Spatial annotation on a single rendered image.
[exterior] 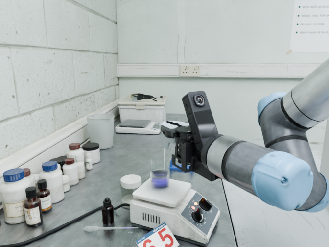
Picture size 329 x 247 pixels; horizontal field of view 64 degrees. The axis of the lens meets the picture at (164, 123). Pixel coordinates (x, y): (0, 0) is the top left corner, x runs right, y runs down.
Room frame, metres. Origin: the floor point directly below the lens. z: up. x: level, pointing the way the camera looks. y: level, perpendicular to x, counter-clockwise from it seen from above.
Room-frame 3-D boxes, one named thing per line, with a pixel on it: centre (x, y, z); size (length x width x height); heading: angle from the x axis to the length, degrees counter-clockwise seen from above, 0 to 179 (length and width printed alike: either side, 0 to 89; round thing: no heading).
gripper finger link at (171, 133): (0.55, -0.02, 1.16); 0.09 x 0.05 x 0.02; 31
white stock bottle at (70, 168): (0.83, 0.32, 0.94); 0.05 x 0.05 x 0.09
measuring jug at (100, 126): (1.24, 0.31, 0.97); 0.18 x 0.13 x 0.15; 45
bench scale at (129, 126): (1.53, 0.14, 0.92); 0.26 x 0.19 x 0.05; 80
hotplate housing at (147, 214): (0.61, -0.02, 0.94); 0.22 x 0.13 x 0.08; 65
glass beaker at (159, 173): (0.63, 0.01, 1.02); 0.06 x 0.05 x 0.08; 132
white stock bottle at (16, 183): (0.63, 0.39, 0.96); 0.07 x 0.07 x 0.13
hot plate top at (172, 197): (0.62, 0.00, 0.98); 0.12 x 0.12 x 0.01; 65
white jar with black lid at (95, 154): (1.03, 0.30, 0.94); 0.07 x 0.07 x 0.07
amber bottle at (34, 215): (0.60, 0.33, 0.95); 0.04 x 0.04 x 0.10
